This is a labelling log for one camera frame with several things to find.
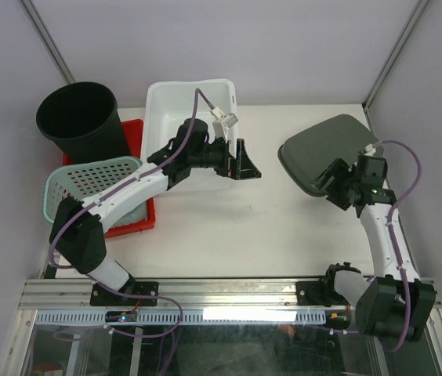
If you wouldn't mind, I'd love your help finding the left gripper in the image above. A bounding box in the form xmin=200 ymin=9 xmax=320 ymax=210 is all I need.
xmin=190 ymin=136 xmax=262 ymax=181

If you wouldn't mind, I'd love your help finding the grey-green plastic tray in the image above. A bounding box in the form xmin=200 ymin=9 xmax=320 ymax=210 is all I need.
xmin=277 ymin=114 xmax=379 ymax=197

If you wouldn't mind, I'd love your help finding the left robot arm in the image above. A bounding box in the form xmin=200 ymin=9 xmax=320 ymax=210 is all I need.
xmin=49 ymin=117 xmax=262 ymax=305

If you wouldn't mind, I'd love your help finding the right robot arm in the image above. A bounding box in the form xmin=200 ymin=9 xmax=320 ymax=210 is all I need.
xmin=313 ymin=155 xmax=437 ymax=348

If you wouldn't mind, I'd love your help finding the white plastic tub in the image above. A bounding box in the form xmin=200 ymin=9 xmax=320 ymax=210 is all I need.
xmin=141 ymin=79 xmax=240 ymax=193

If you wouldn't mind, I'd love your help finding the red plastic tray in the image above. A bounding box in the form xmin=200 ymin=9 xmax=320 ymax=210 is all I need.
xmin=63 ymin=119 xmax=156 ymax=239

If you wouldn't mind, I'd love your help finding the light blue perforated basket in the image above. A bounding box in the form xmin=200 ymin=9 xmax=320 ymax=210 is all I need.
xmin=41 ymin=156 xmax=143 ymax=224

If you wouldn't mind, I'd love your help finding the black plastic bucket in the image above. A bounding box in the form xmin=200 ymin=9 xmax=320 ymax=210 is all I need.
xmin=36 ymin=81 xmax=131 ymax=164

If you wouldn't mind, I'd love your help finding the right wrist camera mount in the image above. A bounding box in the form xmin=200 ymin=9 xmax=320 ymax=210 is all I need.
xmin=359 ymin=144 xmax=377 ymax=157

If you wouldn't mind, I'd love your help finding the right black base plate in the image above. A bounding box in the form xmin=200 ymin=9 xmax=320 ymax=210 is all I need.
xmin=295 ymin=280 xmax=347 ymax=307

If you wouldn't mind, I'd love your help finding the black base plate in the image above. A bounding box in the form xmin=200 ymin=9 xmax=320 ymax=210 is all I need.
xmin=295 ymin=280 xmax=347 ymax=307
xmin=89 ymin=279 xmax=159 ymax=307

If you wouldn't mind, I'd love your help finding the white slotted cable duct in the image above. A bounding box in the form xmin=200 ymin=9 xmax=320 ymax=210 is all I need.
xmin=36 ymin=307 xmax=326 ymax=327

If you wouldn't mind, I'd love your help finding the right aluminium frame post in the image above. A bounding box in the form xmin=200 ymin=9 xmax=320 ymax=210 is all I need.
xmin=362 ymin=0 xmax=433 ymax=112

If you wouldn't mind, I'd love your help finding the aluminium frame post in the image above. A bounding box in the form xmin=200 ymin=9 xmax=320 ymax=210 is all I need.
xmin=362 ymin=0 xmax=433 ymax=112
xmin=18 ymin=0 xmax=76 ymax=84

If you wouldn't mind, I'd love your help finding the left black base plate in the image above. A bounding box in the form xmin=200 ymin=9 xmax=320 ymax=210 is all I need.
xmin=89 ymin=279 xmax=159 ymax=307

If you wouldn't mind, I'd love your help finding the aluminium mounting rail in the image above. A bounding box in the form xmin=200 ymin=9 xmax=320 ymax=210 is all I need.
xmin=19 ymin=276 xmax=440 ymax=311

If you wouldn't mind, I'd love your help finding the left aluminium frame post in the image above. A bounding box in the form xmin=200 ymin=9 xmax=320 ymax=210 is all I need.
xmin=18 ymin=0 xmax=76 ymax=84

